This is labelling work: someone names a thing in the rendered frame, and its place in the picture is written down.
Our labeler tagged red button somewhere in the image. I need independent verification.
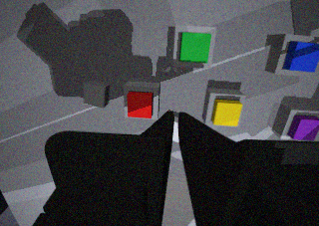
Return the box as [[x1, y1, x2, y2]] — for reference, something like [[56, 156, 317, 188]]
[[124, 81, 160, 119]]

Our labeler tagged purple button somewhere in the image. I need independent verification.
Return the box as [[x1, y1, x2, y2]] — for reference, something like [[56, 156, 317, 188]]
[[272, 103, 319, 141]]

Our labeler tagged green button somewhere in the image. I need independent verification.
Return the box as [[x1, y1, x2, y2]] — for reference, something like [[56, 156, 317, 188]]
[[172, 26, 217, 69]]

